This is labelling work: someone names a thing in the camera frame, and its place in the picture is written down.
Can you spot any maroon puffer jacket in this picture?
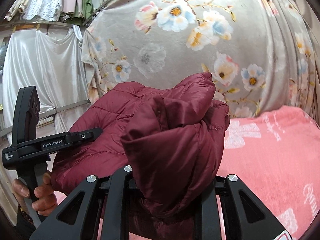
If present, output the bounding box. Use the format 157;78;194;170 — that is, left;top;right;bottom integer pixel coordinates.
51;71;231;240

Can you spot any person's left hand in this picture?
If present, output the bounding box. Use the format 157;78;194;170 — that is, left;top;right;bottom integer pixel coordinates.
12;171;57;216

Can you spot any green hanging garment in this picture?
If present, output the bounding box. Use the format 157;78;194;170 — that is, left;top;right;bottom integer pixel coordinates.
69;0;93;25

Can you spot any white dotted hanging garment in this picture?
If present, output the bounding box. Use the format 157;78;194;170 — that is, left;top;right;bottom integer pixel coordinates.
22;0;63;22

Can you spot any pink towel blanket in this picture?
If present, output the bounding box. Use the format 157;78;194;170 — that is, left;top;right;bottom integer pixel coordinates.
217;106;319;239

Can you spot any grey floral bedsheet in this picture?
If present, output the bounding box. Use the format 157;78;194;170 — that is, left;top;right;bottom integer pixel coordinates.
81;0;319;120

